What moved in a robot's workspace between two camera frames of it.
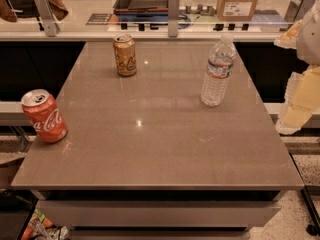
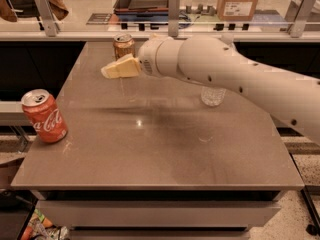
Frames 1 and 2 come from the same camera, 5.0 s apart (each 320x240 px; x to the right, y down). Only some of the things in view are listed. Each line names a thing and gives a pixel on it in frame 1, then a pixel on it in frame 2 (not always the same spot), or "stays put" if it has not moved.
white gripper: x=310 y=39 to x=149 y=56
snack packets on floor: x=40 y=227 stays put
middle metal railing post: x=173 y=13 stays put
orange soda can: x=126 y=59 stays put
